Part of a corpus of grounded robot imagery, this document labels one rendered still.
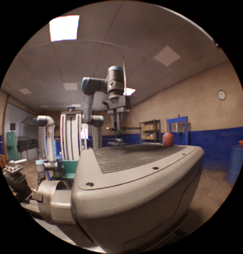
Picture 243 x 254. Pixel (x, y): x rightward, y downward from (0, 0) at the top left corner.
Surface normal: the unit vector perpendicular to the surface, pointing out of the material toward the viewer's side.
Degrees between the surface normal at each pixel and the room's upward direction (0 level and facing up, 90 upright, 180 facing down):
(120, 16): 180
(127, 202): 45
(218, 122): 90
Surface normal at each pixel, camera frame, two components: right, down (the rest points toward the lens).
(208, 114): -0.92, 0.01
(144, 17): 0.04, 1.00
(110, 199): 0.25, -0.76
